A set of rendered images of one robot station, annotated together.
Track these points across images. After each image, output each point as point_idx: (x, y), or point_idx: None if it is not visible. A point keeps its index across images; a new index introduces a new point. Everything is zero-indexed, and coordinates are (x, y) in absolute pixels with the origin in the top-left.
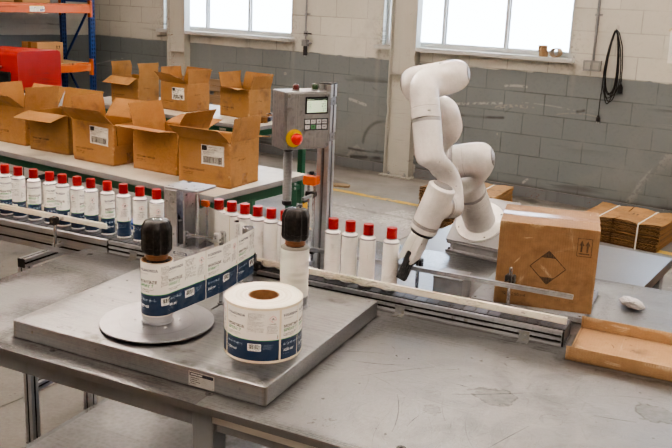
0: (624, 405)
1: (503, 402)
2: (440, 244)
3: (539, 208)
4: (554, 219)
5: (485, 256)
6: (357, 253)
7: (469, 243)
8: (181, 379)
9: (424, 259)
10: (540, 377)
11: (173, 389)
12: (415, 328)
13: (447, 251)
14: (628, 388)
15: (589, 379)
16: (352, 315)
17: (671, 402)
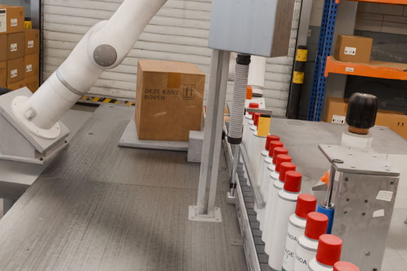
0: (297, 126)
1: (340, 144)
2: (13, 167)
3: (146, 66)
4: (178, 66)
5: (62, 146)
6: (92, 205)
7: (56, 140)
8: None
9: (86, 171)
10: (295, 138)
11: None
12: None
13: (44, 163)
14: (276, 124)
15: (278, 130)
16: (324, 170)
17: (277, 120)
